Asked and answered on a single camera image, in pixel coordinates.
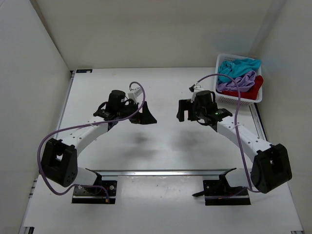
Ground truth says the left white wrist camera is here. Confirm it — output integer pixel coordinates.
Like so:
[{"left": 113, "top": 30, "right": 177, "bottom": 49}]
[{"left": 128, "top": 87, "right": 142, "bottom": 103}]

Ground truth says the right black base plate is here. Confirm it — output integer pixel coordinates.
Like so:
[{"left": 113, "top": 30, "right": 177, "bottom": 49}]
[{"left": 192, "top": 179, "right": 251, "bottom": 206}]

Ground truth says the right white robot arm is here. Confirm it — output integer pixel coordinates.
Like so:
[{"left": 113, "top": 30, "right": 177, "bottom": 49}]
[{"left": 176, "top": 90, "right": 293, "bottom": 194}]

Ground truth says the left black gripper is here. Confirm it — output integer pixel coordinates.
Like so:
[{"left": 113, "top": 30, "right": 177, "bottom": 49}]
[{"left": 117, "top": 101, "right": 156, "bottom": 125}]

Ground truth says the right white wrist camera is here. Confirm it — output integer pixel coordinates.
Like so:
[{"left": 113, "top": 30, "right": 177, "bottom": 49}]
[{"left": 189, "top": 83, "right": 204, "bottom": 103}]

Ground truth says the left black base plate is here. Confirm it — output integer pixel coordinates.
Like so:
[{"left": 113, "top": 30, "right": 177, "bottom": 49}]
[{"left": 72, "top": 180, "right": 117, "bottom": 205}]

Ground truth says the red t shirt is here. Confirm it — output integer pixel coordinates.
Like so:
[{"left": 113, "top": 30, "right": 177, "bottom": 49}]
[{"left": 221, "top": 76, "right": 264, "bottom": 100}]

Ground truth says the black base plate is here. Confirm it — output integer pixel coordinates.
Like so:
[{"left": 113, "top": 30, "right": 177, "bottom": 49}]
[
  {"left": 72, "top": 180, "right": 117, "bottom": 205},
  {"left": 192, "top": 179, "right": 251, "bottom": 206}
]

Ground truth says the dark label sticker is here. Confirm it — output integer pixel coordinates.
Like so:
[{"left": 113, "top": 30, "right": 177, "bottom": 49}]
[{"left": 76, "top": 69, "right": 93, "bottom": 74}]

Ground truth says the teal t shirt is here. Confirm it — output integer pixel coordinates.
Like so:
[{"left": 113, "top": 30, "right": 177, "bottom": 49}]
[{"left": 217, "top": 58, "right": 261, "bottom": 79}]

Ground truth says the lavender t shirt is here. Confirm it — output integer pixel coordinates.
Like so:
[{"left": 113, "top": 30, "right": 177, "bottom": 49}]
[{"left": 216, "top": 71, "right": 256, "bottom": 93}]

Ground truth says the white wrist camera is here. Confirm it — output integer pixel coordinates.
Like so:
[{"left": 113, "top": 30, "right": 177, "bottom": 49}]
[
  {"left": 128, "top": 87, "right": 142, "bottom": 103},
  {"left": 189, "top": 83, "right": 204, "bottom": 103}
]

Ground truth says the aluminium rail bar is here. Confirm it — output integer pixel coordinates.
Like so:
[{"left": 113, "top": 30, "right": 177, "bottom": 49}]
[{"left": 78, "top": 168, "right": 236, "bottom": 176}]

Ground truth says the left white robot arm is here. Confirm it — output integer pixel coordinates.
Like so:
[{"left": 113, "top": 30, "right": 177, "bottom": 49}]
[{"left": 39, "top": 87, "right": 157, "bottom": 195}]

